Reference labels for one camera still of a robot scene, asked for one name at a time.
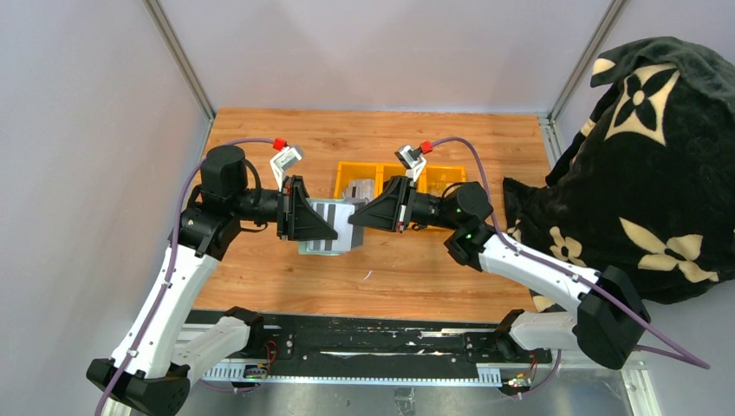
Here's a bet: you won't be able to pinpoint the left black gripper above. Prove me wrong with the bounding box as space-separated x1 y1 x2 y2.
231 176 339 241

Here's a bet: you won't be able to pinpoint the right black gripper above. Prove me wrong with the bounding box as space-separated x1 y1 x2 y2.
348 176 462 234

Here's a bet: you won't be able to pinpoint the green leather card holder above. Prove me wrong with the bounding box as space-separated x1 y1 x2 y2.
298 198 368 256

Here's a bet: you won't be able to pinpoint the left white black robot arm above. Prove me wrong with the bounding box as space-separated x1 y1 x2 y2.
87 140 338 415

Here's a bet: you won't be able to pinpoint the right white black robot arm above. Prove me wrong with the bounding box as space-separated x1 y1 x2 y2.
348 176 650 369

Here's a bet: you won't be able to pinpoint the silver VIP cards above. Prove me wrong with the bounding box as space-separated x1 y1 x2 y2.
341 179 375 203

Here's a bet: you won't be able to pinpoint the middle yellow plastic bin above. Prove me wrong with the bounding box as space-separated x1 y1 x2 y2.
378 162 426 182

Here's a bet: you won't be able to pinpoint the right yellow plastic bin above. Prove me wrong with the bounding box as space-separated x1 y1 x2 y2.
424 165 466 196

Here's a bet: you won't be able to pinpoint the black floral blanket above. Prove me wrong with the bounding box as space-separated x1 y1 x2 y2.
503 36 734 304

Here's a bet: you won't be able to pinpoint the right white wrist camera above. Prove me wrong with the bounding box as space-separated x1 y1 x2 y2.
394 145 427 182

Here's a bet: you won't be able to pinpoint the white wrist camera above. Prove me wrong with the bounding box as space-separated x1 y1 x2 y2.
394 145 427 182
270 145 304 191

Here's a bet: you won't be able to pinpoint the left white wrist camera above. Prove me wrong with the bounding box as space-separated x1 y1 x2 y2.
270 145 304 191

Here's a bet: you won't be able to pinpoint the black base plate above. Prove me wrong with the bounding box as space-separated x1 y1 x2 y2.
209 312 554 380

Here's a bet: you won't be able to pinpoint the aluminium frame rail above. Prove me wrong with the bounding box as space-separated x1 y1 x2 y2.
103 321 664 416

